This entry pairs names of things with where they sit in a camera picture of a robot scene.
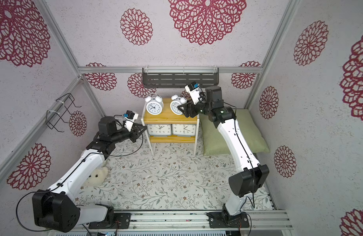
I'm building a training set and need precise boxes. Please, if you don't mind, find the wooden two-tier white-frame shelf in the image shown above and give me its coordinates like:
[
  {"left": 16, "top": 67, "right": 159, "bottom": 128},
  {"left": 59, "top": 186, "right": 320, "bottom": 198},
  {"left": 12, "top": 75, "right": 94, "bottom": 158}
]
[{"left": 141, "top": 98, "right": 200, "bottom": 156}]

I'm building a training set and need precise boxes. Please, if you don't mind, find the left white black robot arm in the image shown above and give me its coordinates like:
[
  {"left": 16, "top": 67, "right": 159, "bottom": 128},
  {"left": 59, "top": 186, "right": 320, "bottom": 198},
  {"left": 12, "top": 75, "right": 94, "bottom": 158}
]
[{"left": 32, "top": 114, "right": 147, "bottom": 233}]

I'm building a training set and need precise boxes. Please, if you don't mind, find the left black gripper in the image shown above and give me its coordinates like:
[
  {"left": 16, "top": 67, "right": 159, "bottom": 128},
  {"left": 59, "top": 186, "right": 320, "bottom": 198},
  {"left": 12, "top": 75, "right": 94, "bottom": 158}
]
[{"left": 111, "top": 123, "right": 148, "bottom": 144}]

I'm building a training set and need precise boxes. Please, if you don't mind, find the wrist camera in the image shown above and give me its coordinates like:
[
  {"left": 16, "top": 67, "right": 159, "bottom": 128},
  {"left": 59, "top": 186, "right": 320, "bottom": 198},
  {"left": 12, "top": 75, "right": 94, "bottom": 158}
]
[
  {"left": 123, "top": 110, "right": 139, "bottom": 132},
  {"left": 185, "top": 82, "right": 203, "bottom": 105}
]

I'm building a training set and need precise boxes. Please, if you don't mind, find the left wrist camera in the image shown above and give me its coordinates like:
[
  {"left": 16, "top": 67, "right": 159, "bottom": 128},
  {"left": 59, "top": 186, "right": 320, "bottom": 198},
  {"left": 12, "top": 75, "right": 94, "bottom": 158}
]
[{"left": 123, "top": 110, "right": 139, "bottom": 132}]

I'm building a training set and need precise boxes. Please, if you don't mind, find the grey square alarm clock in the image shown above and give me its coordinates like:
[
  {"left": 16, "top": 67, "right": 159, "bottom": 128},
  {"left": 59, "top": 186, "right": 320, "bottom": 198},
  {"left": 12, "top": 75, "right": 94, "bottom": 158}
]
[
  {"left": 172, "top": 124, "right": 196, "bottom": 137},
  {"left": 147, "top": 124, "right": 172, "bottom": 137}
]

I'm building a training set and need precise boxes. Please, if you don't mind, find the white twin-bell alarm clock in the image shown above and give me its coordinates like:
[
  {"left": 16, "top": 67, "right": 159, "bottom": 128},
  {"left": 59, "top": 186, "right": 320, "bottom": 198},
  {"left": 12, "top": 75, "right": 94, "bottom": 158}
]
[
  {"left": 170, "top": 94, "right": 187, "bottom": 116},
  {"left": 145, "top": 93, "right": 164, "bottom": 116}
]

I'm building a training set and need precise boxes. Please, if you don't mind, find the black wire wall rack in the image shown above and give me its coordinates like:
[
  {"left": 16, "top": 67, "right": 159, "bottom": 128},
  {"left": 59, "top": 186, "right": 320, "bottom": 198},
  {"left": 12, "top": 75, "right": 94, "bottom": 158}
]
[{"left": 45, "top": 92, "right": 81, "bottom": 133}]

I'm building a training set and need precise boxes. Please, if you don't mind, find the white plush teddy bear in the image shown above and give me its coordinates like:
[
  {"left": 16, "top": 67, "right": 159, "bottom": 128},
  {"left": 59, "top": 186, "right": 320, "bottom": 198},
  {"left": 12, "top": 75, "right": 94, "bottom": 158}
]
[{"left": 82, "top": 166, "right": 109, "bottom": 187}]

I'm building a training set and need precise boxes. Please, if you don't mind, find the grey wall-mounted metal shelf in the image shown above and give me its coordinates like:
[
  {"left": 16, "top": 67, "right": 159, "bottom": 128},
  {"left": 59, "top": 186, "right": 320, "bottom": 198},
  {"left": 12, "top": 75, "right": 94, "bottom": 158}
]
[{"left": 142, "top": 67, "right": 219, "bottom": 89}]

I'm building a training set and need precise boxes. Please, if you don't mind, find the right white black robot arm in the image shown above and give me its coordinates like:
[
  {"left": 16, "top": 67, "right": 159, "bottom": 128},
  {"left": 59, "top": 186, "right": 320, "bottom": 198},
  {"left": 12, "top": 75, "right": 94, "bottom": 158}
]
[{"left": 178, "top": 82, "right": 269, "bottom": 219}]

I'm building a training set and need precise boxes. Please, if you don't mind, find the green pillow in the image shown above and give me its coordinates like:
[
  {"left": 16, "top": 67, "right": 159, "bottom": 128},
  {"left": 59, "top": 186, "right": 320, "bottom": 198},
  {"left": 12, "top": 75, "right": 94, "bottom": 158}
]
[{"left": 200, "top": 109, "right": 270, "bottom": 156}]

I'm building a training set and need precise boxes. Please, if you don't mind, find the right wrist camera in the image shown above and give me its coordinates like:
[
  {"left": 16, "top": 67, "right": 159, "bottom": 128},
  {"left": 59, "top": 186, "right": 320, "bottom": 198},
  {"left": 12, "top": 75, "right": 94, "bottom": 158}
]
[{"left": 185, "top": 82, "right": 203, "bottom": 105}]

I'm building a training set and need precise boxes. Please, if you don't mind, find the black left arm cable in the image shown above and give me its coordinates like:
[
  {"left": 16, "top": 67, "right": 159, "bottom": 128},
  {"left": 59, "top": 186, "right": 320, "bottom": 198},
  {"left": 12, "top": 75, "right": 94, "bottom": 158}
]
[{"left": 15, "top": 114, "right": 148, "bottom": 236}]

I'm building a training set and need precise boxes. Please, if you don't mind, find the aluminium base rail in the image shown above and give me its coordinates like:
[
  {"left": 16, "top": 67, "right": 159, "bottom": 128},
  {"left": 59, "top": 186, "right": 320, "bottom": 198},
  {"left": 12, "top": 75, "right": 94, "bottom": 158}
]
[{"left": 87, "top": 210, "right": 293, "bottom": 233}]

